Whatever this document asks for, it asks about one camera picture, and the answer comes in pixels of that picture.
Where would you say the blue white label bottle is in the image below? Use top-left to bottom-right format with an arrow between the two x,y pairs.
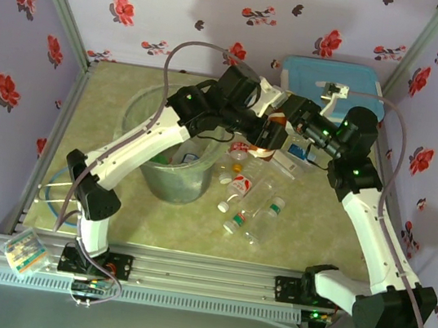
179,150 -> 201,168

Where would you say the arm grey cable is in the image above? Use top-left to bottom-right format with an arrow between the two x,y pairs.
312,89 -> 438,328
52,24 -> 244,257

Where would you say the small clear bottle white cap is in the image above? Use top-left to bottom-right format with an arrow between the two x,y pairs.
210,150 -> 237,187

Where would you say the green label bottle white cap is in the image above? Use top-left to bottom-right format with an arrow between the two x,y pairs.
221,208 -> 256,237

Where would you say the large clear bottle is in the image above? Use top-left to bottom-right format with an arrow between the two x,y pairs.
237,174 -> 279,224

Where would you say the clear bottle long white label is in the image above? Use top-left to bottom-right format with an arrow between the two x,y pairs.
268,149 -> 300,181

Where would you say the small brown bottle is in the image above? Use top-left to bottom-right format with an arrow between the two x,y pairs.
249,109 -> 290,162

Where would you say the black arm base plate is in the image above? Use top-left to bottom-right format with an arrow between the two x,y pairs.
271,274 -> 350,315
56,244 -> 135,284

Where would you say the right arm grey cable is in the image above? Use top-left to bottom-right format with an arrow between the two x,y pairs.
312,89 -> 438,328

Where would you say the blue stethoscope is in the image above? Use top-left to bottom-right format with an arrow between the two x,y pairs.
33,164 -> 93,232

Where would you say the red white label bottle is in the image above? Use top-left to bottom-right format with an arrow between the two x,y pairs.
215,170 -> 255,218

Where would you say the crushed red label bottle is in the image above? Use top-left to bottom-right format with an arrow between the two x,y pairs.
226,137 -> 253,164

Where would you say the clear bottle green cap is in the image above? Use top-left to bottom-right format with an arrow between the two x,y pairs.
242,193 -> 287,250

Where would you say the small circuit board with LEDs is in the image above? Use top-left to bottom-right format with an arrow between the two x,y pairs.
71,278 -> 113,296
308,309 -> 336,326

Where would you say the crushed clear bottle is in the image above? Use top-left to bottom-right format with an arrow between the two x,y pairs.
244,155 -> 277,181

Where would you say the blue label bottle blue cap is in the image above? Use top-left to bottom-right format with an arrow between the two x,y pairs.
285,140 -> 318,165

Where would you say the left arm grey cable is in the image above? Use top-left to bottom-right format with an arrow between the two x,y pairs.
52,24 -> 244,257

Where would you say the white slotted cable duct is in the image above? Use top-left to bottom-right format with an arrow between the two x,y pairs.
0,264 -> 303,328

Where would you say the clear plastic bin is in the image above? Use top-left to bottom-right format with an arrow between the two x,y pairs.
109,75 -> 234,213

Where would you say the white storage box blue lid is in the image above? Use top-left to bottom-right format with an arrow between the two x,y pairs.
273,52 -> 393,134

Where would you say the clear box with colourful contents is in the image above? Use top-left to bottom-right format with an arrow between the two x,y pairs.
0,222 -> 54,281

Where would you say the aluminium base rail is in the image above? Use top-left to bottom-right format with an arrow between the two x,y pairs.
0,224 -> 431,328

